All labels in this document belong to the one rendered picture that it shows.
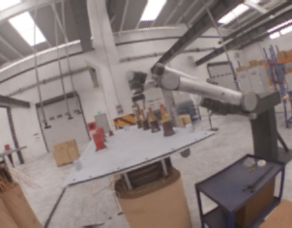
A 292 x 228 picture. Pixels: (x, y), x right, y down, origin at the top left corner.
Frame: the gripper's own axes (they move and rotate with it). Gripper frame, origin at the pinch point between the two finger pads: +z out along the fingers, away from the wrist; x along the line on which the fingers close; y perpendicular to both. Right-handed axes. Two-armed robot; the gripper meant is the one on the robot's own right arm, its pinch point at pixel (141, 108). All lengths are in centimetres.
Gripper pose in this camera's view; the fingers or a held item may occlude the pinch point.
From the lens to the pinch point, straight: 148.0
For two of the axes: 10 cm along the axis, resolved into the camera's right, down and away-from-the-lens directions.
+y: 0.2, 0.3, -10.0
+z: 2.7, 9.6, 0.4
